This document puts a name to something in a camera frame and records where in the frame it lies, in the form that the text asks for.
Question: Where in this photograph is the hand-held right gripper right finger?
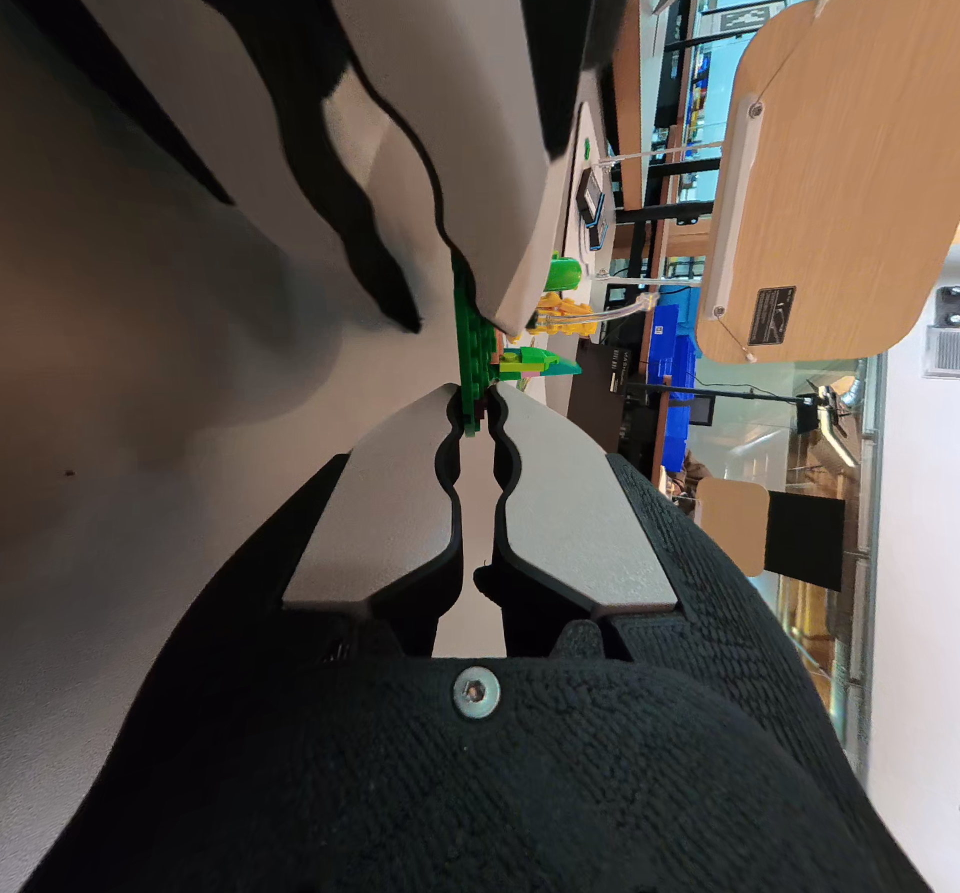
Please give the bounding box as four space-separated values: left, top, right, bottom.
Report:
476 381 680 654

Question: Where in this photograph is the green lego flower model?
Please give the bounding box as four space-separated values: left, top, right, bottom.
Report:
450 251 661 438

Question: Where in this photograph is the black white marker tag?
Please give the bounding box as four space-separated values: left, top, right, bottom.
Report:
718 0 789 34

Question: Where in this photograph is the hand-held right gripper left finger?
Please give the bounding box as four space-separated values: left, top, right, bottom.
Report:
283 383 464 654

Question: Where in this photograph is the black panel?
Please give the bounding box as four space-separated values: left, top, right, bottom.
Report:
763 491 847 593

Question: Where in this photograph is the blue storage bin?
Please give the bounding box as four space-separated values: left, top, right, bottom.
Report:
662 401 693 476
648 304 704 401

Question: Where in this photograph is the clear plastic rod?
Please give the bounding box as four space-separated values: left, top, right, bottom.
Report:
600 141 726 164

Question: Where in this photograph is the black box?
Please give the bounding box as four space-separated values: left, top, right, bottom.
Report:
568 344 640 425

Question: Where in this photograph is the white board black edge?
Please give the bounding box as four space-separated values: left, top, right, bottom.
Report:
558 101 625 343

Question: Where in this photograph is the grey wall box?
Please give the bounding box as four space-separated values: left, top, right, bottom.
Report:
924 284 960 378

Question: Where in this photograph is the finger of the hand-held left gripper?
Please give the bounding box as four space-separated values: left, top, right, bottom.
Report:
56 0 421 332
328 0 573 338

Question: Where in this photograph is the brown wooden desk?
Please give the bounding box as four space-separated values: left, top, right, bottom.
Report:
611 0 721 264

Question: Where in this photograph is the small wooden board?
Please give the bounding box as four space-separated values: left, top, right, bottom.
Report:
696 476 772 578

